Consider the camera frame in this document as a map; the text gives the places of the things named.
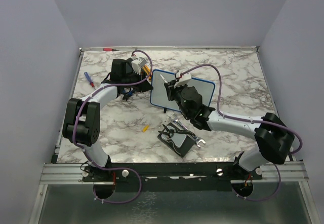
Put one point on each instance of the blue red screwdriver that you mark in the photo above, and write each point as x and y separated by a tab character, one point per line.
89	79

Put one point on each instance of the red marker on rail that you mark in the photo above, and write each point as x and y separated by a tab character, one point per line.
110	49

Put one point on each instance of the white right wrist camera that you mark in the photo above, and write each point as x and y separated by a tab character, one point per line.
182	78

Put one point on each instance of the yellow marker cap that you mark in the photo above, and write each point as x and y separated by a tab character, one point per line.
145	128

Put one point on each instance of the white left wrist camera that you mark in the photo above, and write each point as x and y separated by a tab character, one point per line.
137	64

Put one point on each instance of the chrome combination wrench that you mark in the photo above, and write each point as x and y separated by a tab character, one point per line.
198	140

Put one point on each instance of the blue framed whiteboard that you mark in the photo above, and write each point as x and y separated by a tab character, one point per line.
158	95

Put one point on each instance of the blue handled cutting pliers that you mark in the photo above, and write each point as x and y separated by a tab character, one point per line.
128	93

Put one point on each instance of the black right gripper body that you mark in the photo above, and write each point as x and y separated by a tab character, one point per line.
177	94

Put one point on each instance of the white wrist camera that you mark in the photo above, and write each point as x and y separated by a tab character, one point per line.
182	78
137	64

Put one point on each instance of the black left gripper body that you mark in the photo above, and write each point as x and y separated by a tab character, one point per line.
133	78

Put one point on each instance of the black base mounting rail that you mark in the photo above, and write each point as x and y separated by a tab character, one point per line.
168	177

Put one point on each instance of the black network switch box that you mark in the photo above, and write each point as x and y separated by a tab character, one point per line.
177	143

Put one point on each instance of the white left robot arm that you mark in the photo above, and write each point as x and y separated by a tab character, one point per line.
81	124

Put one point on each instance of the yellow pencil behind whiteboard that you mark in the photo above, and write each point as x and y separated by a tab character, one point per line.
147	71

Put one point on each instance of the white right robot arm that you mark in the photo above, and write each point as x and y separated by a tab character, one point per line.
273	138

